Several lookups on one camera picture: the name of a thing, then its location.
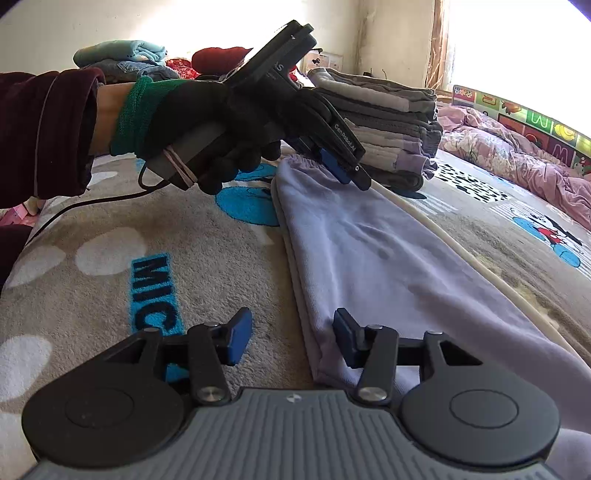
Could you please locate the denim garment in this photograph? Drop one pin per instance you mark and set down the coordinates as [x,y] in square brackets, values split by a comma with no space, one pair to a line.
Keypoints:
[138,71]

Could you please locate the person's left hand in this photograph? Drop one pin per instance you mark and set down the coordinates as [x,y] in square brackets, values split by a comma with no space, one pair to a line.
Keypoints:
[184,106]

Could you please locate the lavender pants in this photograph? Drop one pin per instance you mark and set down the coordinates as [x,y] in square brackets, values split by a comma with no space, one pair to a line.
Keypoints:
[369,258]

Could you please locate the dark red cloth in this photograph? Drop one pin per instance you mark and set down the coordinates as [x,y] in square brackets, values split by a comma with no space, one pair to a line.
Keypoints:
[217,56]

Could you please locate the window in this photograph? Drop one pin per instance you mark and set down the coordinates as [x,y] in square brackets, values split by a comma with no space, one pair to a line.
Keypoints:
[508,46]

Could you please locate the cartoon printed blanket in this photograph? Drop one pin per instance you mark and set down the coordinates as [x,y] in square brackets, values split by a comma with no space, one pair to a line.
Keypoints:
[92,277]

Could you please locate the stack of grey folded clothes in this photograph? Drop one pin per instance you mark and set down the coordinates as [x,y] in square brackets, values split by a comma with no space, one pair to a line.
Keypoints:
[378,115]

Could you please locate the colourful alphabet foam mat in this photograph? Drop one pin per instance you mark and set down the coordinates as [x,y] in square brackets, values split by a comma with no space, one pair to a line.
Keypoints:
[531,124]

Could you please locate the person's left forearm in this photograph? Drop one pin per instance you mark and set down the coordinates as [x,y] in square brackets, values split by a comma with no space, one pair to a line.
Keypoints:
[41,134]

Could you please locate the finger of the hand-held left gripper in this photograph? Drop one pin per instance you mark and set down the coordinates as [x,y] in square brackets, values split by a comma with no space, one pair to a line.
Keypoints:
[339,168]
[307,146]

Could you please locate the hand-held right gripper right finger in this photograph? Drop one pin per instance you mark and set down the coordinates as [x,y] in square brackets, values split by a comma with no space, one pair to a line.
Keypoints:
[345,337]

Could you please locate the purple floral quilt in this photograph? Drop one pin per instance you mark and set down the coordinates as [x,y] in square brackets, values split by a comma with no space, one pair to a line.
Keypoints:
[498,152]

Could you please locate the light blue cloth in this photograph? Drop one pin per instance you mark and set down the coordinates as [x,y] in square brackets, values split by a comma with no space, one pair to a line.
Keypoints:
[120,51]

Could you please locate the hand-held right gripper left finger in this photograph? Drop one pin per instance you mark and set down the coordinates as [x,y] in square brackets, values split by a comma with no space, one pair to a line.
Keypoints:
[240,334]

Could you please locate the tan rubber band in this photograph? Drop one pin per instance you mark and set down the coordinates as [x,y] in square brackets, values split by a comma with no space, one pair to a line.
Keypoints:
[178,167]

